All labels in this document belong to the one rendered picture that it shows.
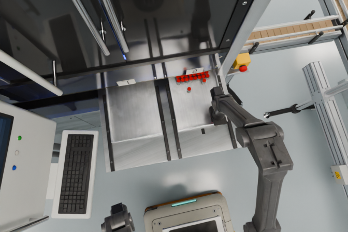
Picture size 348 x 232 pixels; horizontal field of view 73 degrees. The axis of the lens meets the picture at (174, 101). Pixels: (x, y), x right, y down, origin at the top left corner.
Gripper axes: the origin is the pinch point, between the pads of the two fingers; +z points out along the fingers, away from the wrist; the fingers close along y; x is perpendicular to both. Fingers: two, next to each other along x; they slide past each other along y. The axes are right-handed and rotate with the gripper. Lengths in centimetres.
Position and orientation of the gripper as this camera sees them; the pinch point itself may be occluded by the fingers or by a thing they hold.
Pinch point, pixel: (215, 121)
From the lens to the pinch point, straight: 125.1
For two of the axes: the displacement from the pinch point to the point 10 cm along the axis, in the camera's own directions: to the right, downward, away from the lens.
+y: -1.8, -9.0, 4.1
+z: 0.1, 4.1, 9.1
